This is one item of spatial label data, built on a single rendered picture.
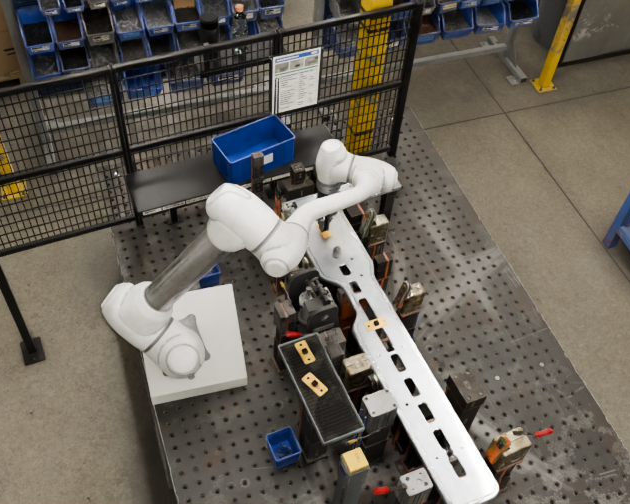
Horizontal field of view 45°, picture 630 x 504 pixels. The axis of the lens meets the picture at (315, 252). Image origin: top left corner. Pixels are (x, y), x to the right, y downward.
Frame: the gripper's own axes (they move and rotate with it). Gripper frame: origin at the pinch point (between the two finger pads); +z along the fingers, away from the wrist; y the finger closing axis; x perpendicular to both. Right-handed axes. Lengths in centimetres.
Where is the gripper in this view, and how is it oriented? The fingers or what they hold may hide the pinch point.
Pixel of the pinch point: (324, 223)
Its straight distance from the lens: 296.7
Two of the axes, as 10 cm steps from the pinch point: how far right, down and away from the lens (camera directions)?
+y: 9.1, -2.8, 2.9
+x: -4.0, -7.3, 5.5
